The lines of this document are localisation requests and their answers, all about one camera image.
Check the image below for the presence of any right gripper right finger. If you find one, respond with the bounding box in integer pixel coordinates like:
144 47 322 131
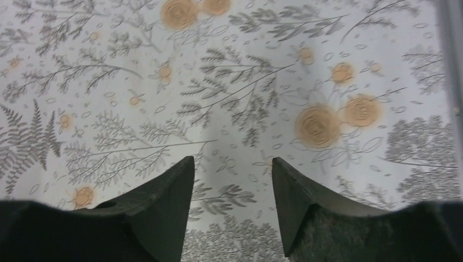
272 157 462 261

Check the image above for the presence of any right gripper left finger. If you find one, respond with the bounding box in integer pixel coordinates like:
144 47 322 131
1 156 195 261

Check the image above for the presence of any floral table mat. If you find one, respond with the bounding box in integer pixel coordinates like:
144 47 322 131
1 1 462 261

